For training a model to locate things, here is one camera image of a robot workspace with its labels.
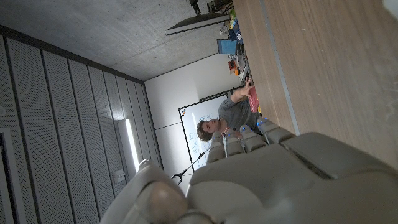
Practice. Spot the orange box on desk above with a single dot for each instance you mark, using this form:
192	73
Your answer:
232	66

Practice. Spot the whiteboard with black frame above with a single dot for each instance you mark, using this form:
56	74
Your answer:
199	124

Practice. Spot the long ceiling light strip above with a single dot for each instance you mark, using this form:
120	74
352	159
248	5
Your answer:
132	144

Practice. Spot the blue box on desk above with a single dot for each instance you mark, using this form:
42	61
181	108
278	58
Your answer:
235	32

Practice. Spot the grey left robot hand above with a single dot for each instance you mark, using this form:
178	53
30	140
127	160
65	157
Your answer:
280	183

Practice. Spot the man in grey shirt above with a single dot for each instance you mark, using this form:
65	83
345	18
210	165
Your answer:
236	113

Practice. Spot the black grabber stick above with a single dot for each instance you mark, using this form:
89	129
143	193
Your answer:
189	167

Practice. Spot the dark computer monitor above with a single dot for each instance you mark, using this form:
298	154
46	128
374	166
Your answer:
196	23

